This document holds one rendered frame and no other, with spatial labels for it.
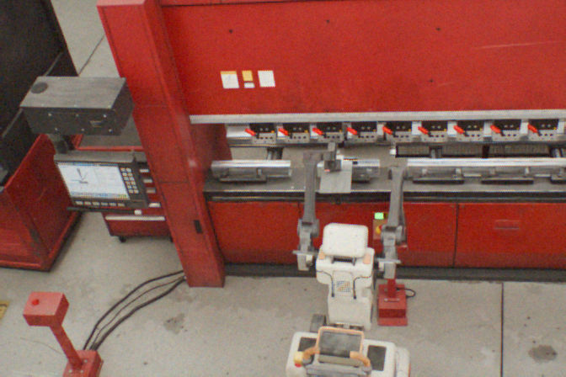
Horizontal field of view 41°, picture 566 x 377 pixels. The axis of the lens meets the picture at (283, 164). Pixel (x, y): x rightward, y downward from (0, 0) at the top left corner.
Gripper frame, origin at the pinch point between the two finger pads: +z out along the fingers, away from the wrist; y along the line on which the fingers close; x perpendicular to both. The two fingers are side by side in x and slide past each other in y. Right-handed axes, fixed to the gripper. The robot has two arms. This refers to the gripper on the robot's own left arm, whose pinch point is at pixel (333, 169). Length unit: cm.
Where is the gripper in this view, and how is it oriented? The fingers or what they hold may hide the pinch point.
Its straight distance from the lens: 456.6
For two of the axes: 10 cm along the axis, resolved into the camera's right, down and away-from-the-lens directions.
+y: -9.8, 0.0, 1.7
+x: -0.5, 9.4, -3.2
